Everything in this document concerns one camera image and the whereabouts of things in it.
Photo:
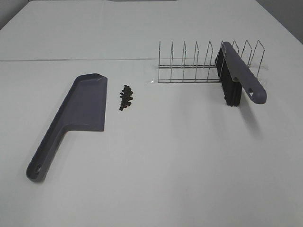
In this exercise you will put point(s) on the pile of coffee beans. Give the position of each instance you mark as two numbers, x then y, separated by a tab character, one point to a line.
126	97

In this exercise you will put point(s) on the grey plastic dustpan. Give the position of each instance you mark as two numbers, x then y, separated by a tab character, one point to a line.
83	109

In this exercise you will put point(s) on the grey hand brush black bristles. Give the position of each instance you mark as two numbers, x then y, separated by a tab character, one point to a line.
235	76

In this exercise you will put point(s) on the metal wire rack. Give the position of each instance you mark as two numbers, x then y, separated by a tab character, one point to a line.
198	65

